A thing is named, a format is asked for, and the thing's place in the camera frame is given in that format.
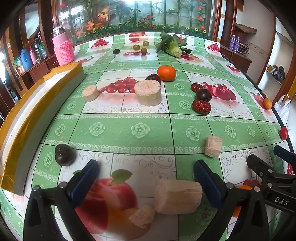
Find white plastic bag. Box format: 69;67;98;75
274;94;291;126

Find small beige cork cylinder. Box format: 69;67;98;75
82;85;99;102

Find red cherry tomato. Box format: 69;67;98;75
280;126;288;141

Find small beige cork chunk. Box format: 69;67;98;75
128;205;156;228

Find large beige cork cylinder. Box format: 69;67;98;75
134;80;162;106

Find purple bottles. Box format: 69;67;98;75
228;35;241;53

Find yellow-rimmed foam tray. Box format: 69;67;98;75
1;62;85;196

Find pink bottle on cabinet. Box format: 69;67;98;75
29;47;37;65

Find small orange kumquat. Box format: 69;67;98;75
263;98;273;110

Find green bok choy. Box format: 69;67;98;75
155;31;192;58

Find big beige cork block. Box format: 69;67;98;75
154;179;203;214

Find large orange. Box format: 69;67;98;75
157;65;176;82

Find blue water jug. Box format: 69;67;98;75
20;49;33;71

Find green grape left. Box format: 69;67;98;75
132;44;140;51

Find brownish grape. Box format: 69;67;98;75
141;48;147;54

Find beige cork piece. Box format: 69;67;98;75
204;136;222;158

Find pink knitted thermos jar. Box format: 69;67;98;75
52;25;75;66

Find wooden sideboard cabinet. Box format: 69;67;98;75
17;54;59;89

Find red date front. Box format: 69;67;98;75
192;99;212;115

